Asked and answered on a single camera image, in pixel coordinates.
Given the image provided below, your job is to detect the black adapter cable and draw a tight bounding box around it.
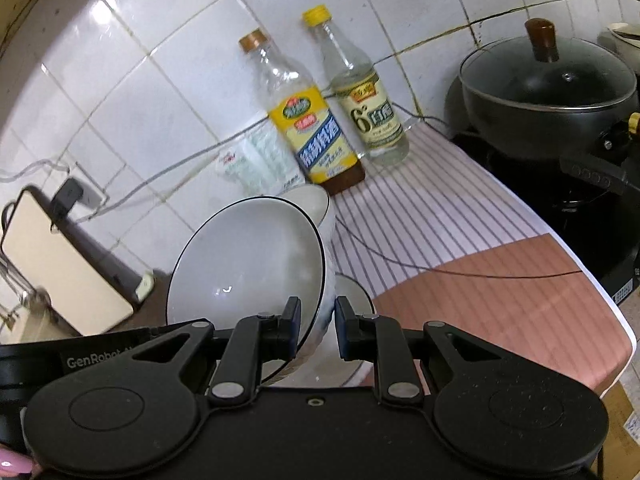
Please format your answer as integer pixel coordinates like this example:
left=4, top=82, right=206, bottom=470
left=0, top=156, right=72, bottom=182

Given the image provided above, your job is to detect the small white plug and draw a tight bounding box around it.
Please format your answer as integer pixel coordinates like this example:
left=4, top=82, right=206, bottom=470
left=132, top=272, right=156, bottom=304

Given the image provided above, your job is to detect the thin black cable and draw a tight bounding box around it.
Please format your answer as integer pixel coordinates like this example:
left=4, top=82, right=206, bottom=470
left=329, top=219, right=585, bottom=279

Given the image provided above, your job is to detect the cream cutting board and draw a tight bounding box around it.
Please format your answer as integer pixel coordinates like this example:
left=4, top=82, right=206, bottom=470
left=0, top=185, right=135, bottom=337

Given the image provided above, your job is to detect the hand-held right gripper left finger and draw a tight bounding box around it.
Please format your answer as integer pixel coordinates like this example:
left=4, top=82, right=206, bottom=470
left=120, top=296, right=302, bottom=409

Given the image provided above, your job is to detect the metal ladle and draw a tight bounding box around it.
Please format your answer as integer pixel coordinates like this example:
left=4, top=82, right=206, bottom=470
left=0, top=254, right=37, bottom=313

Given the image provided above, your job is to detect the small ceramic pot with lid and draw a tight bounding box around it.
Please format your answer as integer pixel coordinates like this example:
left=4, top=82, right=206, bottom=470
left=596, top=21, right=640, bottom=62

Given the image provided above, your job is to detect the person's left hand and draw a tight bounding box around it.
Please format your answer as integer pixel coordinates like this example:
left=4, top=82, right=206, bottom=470
left=0, top=443, right=44, bottom=479

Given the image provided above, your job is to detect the black wok with glass lid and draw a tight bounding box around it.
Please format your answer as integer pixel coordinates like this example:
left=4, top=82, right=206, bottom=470
left=458, top=18, right=640, bottom=196

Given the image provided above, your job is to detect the black gas stove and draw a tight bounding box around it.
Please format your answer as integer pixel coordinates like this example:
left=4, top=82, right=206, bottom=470
left=444, top=79, right=640, bottom=307

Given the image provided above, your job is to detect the white salt bag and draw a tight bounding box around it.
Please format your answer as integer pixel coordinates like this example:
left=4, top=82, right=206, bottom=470
left=214, top=124, right=307, bottom=197

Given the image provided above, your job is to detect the black cable along wall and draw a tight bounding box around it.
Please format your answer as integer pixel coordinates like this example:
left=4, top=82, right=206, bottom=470
left=82, top=87, right=453, bottom=222

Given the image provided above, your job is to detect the cooking wine bottle yellow label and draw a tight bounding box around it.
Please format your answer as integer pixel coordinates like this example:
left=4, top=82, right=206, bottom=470
left=238, top=29, right=366, bottom=196

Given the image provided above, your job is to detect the striped brown table mat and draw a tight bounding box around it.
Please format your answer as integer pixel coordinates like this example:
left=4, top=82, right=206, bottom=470
left=135, top=110, right=637, bottom=397

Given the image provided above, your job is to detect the white wall socket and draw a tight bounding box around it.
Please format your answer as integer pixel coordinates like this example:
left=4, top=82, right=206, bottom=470
left=64, top=161, right=109, bottom=212

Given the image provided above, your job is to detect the black power adapter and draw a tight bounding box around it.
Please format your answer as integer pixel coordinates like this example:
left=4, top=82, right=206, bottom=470
left=49, top=177, right=85, bottom=220

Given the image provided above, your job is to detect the clear vinegar bottle yellow cap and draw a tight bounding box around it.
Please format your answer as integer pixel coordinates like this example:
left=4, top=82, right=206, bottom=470
left=301, top=4, right=410, bottom=167

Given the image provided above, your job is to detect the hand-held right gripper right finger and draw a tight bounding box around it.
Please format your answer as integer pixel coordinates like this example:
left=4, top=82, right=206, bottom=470
left=334, top=296, right=516, bottom=409

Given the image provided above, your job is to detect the cardboard box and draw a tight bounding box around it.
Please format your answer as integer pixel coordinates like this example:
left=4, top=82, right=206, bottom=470
left=594, top=374, right=640, bottom=480

